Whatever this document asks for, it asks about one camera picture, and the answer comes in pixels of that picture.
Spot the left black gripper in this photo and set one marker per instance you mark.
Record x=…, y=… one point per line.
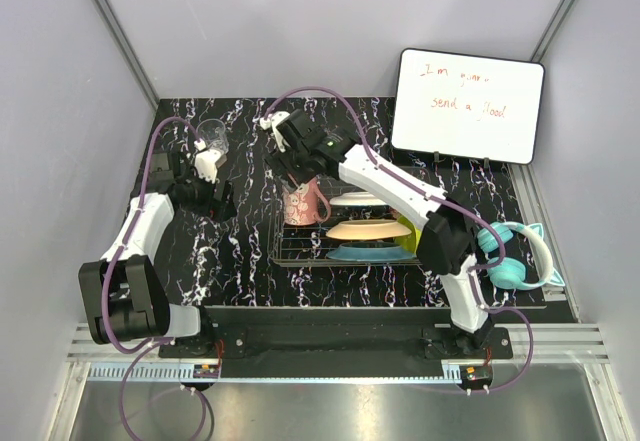
x=227, y=208

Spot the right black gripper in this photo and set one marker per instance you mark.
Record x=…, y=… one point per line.
x=279, y=162

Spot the pink mug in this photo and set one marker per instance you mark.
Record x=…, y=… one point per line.
x=306, y=205

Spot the white watermelon pattern plate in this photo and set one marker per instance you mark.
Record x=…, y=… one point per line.
x=356, y=199

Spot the clear drinking glass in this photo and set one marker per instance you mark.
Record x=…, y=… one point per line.
x=212, y=135

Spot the black wire dish rack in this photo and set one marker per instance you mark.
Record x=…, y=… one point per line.
x=307, y=246

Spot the orange bird plate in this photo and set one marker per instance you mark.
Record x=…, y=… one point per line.
x=368, y=229

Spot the teal scalloped plate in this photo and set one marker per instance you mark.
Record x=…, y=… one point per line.
x=370, y=251

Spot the lime green bowl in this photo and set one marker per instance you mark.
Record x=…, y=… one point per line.
x=409, y=241

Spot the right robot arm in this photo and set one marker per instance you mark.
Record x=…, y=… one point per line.
x=304, y=150

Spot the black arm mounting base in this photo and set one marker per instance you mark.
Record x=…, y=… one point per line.
x=249, y=332

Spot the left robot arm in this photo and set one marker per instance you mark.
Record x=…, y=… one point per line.
x=121, y=292

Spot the black marble pattern mat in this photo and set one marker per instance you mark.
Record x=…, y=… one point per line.
x=200, y=262

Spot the white whiteboard with red writing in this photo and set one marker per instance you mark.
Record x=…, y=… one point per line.
x=467, y=106

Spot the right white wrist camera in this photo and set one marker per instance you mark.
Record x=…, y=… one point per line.
x=270, y=123

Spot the grey slotted cable duct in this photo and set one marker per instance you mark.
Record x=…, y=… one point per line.
x=238, y=372

